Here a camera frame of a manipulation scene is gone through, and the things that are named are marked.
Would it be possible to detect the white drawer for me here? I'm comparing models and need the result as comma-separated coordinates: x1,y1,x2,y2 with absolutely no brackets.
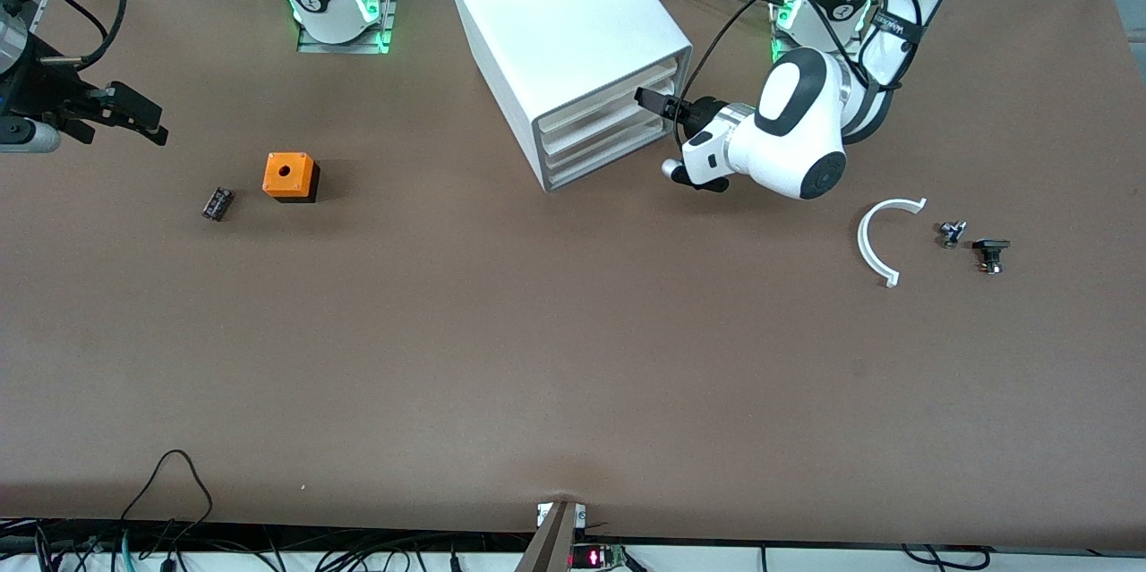
541,81,678,156
544,104,673,180
535,58,680,133

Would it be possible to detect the white drawer cabinet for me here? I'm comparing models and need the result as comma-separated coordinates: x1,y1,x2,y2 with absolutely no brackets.
443,0,695,193

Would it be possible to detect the black button holder part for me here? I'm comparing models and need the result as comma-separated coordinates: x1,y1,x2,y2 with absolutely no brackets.
971,238,1012,276

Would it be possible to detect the orange box with hole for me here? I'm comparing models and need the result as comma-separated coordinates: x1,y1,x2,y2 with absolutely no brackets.
261,151,321,205

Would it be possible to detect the white curved plastic arc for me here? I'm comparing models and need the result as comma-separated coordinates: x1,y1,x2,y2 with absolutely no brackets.
857,197,928,289

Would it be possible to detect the device with red display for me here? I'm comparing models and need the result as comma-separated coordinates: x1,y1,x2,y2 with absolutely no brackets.
569,543,629,570

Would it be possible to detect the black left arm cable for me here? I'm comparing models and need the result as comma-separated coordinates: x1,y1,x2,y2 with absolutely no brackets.
671,0,925,154

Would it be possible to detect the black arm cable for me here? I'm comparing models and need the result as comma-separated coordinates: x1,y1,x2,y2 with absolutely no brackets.
671,0,925,154
16,0,129,73

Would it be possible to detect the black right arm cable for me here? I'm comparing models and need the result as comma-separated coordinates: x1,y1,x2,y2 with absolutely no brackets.
16,0,129,73

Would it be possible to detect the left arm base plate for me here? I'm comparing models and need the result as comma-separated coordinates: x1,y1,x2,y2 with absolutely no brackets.
770,0,868,67

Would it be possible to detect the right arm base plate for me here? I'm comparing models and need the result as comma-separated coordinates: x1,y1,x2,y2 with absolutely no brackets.
296,0,400,55

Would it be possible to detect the black looped cable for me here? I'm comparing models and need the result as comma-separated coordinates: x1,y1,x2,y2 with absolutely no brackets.
116,449,215,548

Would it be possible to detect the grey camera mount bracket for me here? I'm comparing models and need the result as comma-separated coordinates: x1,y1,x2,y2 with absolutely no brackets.
514,500,588,572

